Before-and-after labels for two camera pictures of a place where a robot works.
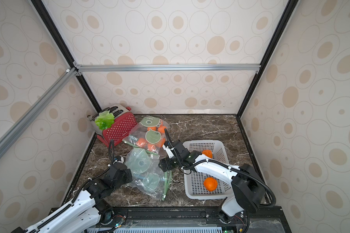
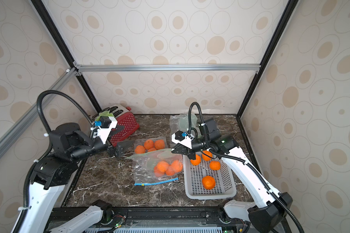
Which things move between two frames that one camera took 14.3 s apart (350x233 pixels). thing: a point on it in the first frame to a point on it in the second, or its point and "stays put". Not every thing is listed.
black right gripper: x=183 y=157 to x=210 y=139
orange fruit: x=210 y=183 stays put
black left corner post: x=42 y=10 stays put
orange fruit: x=208 y=153 stays put
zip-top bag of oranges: x=149 y=135 to x=164 y=163
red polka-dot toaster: x=125 y=123 stays put
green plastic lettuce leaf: x=105 y=120 stays put
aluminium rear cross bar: x=167 y=67 stays put
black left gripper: x=129 y=174 to x=120 y=147
